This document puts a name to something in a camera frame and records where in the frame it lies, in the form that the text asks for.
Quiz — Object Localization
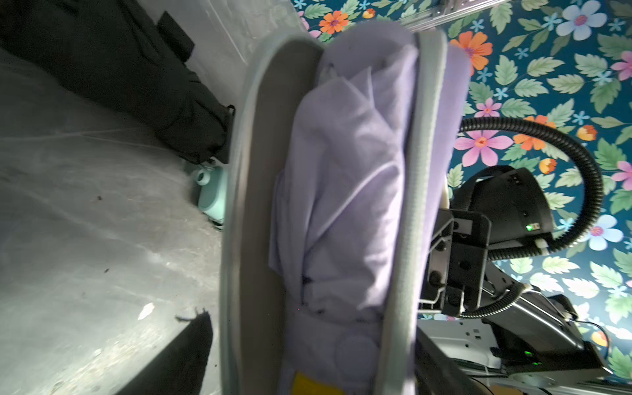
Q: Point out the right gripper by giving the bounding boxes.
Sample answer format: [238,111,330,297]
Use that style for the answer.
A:
[419,209,491,316]

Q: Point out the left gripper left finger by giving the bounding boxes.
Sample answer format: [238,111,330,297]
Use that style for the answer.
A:
[118,310,213,395]

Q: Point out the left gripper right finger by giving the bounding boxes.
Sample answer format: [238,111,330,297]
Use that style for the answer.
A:
[415,328,487,395]

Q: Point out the lilac umbrella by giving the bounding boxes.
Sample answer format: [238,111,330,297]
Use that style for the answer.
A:
[268,20,419,394]

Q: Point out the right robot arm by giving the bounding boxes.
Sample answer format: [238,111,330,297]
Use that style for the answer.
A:
[415,118,610,394]

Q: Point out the mint green folded umbrella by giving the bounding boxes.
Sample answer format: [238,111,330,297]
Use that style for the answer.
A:
[194,166,228,230]

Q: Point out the black folded umbrella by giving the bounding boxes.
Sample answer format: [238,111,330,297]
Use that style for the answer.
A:
[1,1,235,164]

